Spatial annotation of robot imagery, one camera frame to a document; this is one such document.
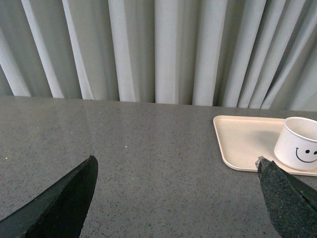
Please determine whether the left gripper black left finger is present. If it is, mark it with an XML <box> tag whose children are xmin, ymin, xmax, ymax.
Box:
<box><xmin>0</xmin><ymin>156</ymin><xmax>98</xmax><ymax>238</ymax></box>

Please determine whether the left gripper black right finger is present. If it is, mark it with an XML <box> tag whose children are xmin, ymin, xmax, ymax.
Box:
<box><xmin>255</xmin><ymin>156</ymin><xmax>317</xmax><ymax>238</ymax></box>

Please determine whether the white smiley mug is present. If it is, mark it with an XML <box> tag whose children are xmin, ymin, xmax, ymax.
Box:
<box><xmin>274</xmin><ymin>117</ymin><xmax>317</xmax><ymax>171</ymax></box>

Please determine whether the cream rectangular tray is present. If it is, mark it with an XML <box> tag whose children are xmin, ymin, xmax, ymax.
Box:
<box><xmin>213</xmin><ymin>116</ymin><xmax>317</xmax><ymax>177</ymax></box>

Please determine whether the grey pleated curtain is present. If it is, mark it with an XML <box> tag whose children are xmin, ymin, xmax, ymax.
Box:
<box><xmin>0</xmin><ymin>0</ymin><xmax>317</xmax><ymax>112</ymax></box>

